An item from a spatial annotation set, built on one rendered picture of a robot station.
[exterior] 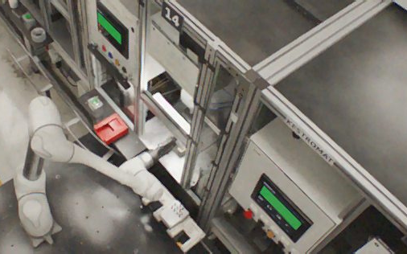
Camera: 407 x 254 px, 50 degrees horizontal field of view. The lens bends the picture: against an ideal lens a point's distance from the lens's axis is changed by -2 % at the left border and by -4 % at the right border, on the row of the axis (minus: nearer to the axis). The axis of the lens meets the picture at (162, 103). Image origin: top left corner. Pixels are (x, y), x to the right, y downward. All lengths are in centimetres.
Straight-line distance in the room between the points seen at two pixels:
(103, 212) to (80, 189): 21
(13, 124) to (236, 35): 260
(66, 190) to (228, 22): 153
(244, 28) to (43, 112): 96
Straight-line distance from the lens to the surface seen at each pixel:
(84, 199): 271
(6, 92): 410
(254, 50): 161
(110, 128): 265
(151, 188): 225
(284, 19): 176
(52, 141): 197
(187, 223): 244
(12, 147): 377
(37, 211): 242
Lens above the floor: 315
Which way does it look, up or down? 54 degrees down
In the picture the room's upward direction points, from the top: 5 degrees clockwise
